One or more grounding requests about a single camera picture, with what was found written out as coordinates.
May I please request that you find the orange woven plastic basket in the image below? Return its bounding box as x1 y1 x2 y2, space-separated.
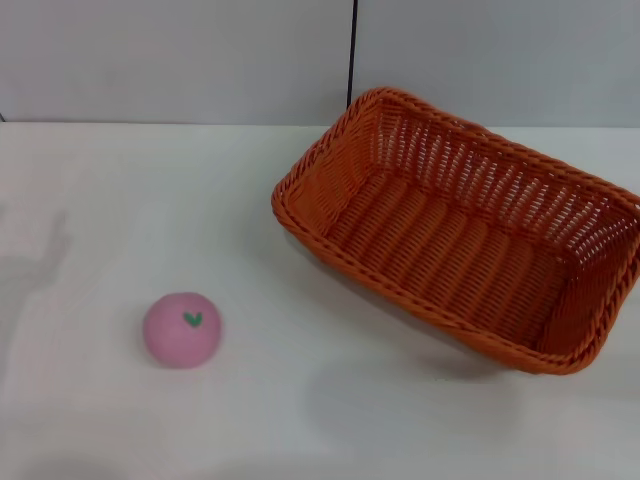
270 86 640 376

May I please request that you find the pink toy peach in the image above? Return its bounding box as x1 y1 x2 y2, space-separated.
142 292 224 370

